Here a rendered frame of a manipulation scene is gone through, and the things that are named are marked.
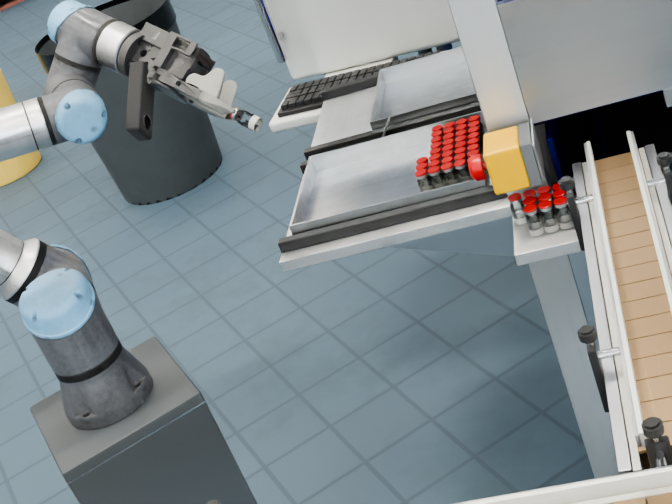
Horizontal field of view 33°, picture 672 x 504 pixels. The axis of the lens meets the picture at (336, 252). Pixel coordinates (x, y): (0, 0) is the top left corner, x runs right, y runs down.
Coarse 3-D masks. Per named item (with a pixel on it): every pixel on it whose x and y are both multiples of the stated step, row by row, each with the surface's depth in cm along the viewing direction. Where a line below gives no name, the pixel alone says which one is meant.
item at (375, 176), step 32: (416, 128) 209; (320, 160) 215; (352, 160) 214; (384, 160) 210; (416, 160) 205; (320, 192) 208; (352, 192) 203; (384, 192) 199; (416, 192) 195; (448, 192) 186; (320, 224) 192
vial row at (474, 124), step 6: (468, 120) 201; (474, 120) 200; (468, 126) 199; (474, 126) 198; (480, 126) 201; (468, 132) 197; (474, 132) 196; (480, 132) 199; (468, 138) 196; (474, 138) 194; (480, 138) 197; (468, 144) 194; (474, 144) 192; (480, 144) 196; (468, 150) 192; (474, 150) 190; (480, 150) 194; (468, 156) 190
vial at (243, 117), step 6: (234, 114) 167; (240, 114) 166; (246, 114) 166; (252, 114) 166; (234, 120) 168; (240, 120) 167; (246, 120) 166; (252, 120) 166; (258, 120) 166; (246, 126) 167; (252, 126) 166; (258, 126) 167
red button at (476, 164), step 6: (474, 156) 169; (480, 156) 169; (468, 162) 169; (474, 162) 168; (480, 162) 168; (474, 168) 168; (480, 168) 168; (474, 174) 168; (480, 174) 168; (486, 174) 171; (474, 180) 170; (480, 180) 170
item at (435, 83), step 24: (456, 48) 236; (384, 72) 240; (408, 72) 240; (432, 72) 238; (456, 72) 234; (384, 96) 236; (408, 96) 232; (432, 96) 227; (456, 96) 223; (384, 120) 218; (408, 120) 217
